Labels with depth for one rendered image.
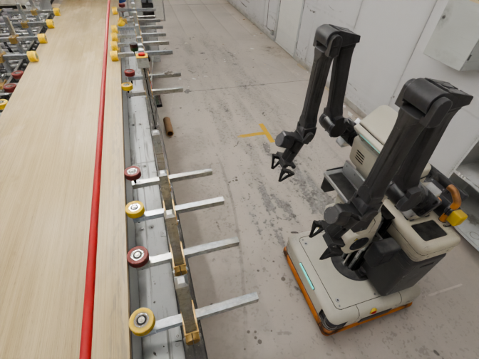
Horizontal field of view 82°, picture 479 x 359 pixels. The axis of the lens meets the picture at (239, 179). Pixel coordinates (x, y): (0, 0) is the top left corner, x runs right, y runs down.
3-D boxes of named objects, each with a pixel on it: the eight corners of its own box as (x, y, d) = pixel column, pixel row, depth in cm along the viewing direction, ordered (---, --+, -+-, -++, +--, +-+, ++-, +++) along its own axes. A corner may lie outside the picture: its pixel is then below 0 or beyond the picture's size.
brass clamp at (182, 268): (183, 246, 123) (182, 240, 119) (189, 274, 114) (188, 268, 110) (169, 250, 121) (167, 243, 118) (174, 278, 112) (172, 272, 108)
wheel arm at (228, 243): (237, 240, 126) (237, 235, 123) (239, 246, 124) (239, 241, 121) (137, 264, 115) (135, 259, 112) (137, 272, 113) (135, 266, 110)
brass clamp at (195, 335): (194, 304, 107) (194, 298, 104) (202, 341, 98) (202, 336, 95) (179, 308, 106) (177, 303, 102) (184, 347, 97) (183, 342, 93)
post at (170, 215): (185, 276, 126) (173, 206, 93) (187, 283, 124) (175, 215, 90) (177, 278, 125) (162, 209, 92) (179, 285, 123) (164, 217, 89)
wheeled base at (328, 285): (355, 231, 229) (366, 212, 211) (410, 308, 186) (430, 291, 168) (280, 251, 212) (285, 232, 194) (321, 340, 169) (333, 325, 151)
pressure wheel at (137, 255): (137, 281, 111) (131, 267, 103) (129, 266, 116) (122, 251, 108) (155, 270, 115) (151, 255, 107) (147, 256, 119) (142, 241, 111)
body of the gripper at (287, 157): (283, 167, 124) (291, 154, 120) (274, 154, 131) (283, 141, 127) (294, 169, 127) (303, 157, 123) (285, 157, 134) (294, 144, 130)
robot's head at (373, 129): (392, 120, 115) (383, 99, 105) (430, 151, 101) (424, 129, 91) (362, 143, 119) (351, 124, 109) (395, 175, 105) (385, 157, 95)
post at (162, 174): (178, 236, 146) (166, 168, 112) (179, 241, 143) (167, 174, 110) (171, 238, 145) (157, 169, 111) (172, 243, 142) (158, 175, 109)
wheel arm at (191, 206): (222, 201, 143) (222, 195, 140) (224, 206, 141) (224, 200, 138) (134, 219, 132) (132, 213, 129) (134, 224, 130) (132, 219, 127)
